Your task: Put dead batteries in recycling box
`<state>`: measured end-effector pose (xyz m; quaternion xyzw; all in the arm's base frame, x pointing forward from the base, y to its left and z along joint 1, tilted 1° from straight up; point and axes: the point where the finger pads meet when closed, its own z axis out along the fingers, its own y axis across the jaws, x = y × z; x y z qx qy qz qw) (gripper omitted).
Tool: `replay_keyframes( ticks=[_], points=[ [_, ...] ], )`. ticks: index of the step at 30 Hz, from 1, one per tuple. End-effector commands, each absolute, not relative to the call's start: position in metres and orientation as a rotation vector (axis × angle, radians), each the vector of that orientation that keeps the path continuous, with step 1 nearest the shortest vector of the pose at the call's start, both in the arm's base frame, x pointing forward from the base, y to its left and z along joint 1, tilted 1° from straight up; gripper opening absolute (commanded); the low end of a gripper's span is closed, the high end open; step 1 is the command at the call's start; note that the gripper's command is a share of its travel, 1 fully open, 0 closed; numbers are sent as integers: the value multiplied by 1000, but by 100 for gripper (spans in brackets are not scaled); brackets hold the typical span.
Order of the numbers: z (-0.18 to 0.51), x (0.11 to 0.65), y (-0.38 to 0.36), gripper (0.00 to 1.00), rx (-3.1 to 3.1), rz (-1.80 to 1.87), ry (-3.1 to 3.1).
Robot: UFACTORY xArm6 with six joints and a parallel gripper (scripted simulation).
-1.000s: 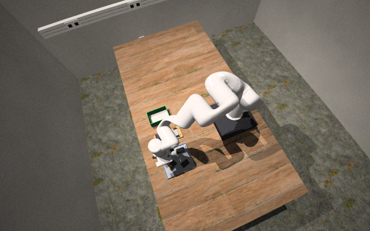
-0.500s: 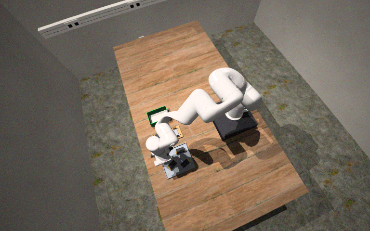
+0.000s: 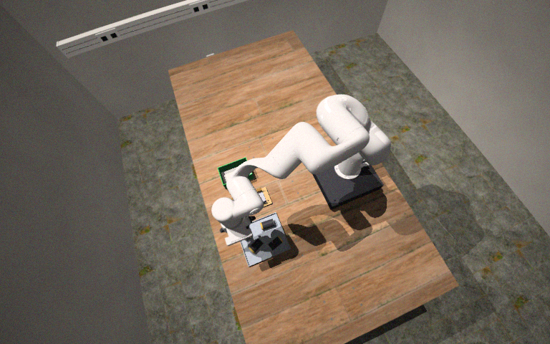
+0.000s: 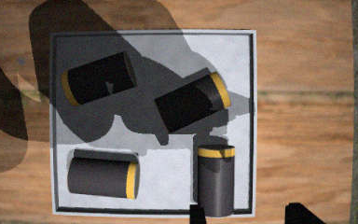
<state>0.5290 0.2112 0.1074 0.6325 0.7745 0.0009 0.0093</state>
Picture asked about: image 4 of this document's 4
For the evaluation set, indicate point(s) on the white shallow tray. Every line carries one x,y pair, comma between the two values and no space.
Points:
126,126

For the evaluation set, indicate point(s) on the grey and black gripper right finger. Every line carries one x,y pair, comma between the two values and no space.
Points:
297,213

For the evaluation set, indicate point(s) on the black battery with gold end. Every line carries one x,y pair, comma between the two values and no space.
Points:
96,80
192,102
108,178
216,179

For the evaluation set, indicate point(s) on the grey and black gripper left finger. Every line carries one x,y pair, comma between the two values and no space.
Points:
196,214

